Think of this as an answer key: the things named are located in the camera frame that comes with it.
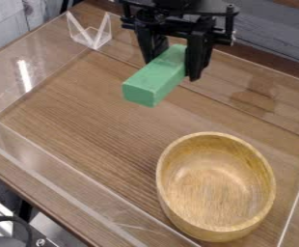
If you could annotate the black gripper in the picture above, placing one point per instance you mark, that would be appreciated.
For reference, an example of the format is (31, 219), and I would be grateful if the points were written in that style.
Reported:
(201, 21)

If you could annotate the green rectangular block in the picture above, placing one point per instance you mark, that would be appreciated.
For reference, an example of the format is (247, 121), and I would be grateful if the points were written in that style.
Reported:
(148, 86)

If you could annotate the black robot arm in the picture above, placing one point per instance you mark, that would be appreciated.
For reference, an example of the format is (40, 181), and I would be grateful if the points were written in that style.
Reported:
(203, 22)

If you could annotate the brown wooden bowl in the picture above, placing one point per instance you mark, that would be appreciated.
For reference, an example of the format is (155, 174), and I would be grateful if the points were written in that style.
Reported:
(216, 186)

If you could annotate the metal frame lower left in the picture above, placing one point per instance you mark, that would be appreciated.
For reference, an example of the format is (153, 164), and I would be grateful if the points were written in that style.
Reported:
(17, 233)

